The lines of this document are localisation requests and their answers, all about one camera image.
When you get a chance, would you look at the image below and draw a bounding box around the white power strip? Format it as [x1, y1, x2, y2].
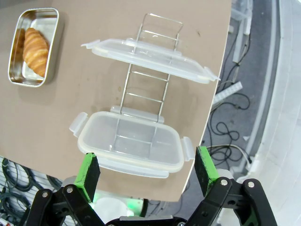
[213, 81, 243, 106]

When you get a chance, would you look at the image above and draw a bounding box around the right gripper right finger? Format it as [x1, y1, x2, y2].
[185, 145, 278, 226]

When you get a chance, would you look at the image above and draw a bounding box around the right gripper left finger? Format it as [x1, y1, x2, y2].
[24, 152, 106, 226]

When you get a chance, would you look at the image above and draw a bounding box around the golden brown croissant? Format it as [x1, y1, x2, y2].
[23, 27, 50, 78]

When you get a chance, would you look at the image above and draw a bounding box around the black cable bundle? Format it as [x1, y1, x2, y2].
[0, 157, 63, 226]

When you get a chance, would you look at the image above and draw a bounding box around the metal wire lid rack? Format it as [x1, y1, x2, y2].
[112, 13, 184, 163]

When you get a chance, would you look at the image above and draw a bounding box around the white floor cable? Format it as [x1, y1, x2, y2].
[206, 143, 253, 166]

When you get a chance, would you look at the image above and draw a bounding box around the clear plastic snap-lock lid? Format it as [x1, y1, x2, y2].
[80, 37, 222, 85]
[69, 105, 195, 179]

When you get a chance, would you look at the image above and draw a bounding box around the white table leg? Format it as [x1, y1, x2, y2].
[232, 14, 253, 64]

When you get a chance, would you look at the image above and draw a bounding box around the black floor cable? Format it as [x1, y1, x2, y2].
[208, 93, 251, 151]

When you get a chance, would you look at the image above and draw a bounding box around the rectangular stainless steel container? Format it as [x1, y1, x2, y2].
[8, 8, 59, 88]

